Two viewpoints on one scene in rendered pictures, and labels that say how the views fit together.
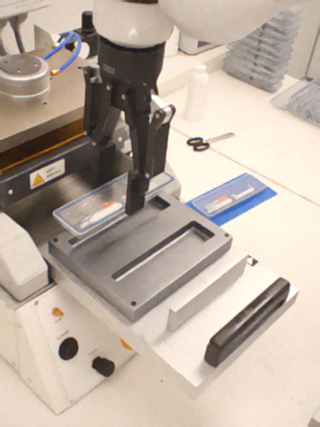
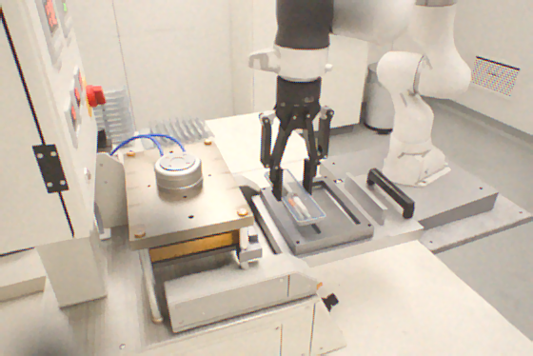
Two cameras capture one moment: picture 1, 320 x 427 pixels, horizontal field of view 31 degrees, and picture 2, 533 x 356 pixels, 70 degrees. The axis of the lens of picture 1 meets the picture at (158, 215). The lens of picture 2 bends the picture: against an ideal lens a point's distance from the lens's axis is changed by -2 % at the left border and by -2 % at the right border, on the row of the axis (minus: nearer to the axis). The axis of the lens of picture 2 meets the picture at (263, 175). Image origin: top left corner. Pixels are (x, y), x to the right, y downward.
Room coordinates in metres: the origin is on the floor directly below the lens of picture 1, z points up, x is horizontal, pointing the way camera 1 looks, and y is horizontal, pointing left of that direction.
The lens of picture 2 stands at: (0.32, 0.62, 1.46)
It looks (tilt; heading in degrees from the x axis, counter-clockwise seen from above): 31 degrees down; 302
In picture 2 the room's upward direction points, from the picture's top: straight up
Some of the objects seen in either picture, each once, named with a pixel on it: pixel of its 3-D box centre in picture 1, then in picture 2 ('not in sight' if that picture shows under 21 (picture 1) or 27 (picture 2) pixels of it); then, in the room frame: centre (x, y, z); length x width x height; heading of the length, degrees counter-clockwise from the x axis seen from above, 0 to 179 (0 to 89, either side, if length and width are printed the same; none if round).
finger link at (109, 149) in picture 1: (104, 167); (277, 182); (0.63, 0.08, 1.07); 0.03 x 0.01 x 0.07; 141
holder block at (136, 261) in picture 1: (142, 243); (312, 210); (0.58, 0.02, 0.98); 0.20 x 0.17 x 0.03; 141
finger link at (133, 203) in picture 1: (136, 189); (307, 177); (0.59, 0.03, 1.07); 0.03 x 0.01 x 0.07; 141
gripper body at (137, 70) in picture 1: (129, 73); (297, 102); (0.61, 0.05, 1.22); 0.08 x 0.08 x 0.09
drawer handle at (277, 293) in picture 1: (249, 318); (389, 191); (0.46, -0.13, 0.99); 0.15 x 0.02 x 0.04; 141
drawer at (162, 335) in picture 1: (166, 268); (332, 210); (0.55, -0.02, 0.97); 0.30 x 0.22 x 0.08; 51
